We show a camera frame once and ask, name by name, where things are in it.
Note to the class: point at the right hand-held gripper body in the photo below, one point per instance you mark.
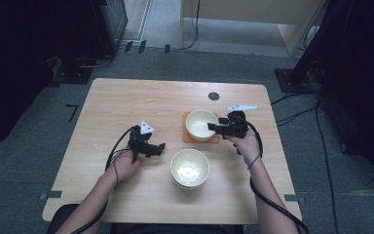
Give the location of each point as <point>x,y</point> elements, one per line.
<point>235,125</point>

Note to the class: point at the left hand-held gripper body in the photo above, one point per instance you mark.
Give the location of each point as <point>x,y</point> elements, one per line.
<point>140,139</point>

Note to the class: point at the cream ceramic bowl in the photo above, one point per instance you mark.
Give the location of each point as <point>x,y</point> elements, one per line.
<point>198,125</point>
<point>190,169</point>

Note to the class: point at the person's right hand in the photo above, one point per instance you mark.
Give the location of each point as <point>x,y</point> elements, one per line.
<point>246,148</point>

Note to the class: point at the person's left hand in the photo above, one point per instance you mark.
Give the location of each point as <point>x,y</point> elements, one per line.
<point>125,167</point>

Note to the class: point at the bamboo wooden coaster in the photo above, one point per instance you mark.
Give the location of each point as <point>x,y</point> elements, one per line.
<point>201,140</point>

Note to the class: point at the black round table grommet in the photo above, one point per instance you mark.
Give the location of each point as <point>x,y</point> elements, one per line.
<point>213,96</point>

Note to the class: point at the black wrist band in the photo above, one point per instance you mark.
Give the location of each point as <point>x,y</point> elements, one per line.
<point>255,160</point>

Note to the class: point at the person's dark clothing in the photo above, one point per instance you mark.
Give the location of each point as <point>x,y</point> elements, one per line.
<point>175,228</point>

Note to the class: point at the black stand with base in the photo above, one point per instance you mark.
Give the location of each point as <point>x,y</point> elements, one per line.
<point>300,79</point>

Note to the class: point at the black flat stand base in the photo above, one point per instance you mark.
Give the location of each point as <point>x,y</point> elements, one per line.
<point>73,75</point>

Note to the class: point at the black chair seat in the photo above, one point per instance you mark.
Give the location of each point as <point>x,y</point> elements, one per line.
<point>61,217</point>

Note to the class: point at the light wooden furniture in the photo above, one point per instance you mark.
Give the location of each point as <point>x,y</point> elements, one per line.
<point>256,13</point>

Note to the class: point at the dark curtain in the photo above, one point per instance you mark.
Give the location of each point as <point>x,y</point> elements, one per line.
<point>13,65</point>
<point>363,81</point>

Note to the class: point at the grey table bracket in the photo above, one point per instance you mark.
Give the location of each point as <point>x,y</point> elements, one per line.
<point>50,195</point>
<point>294,198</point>

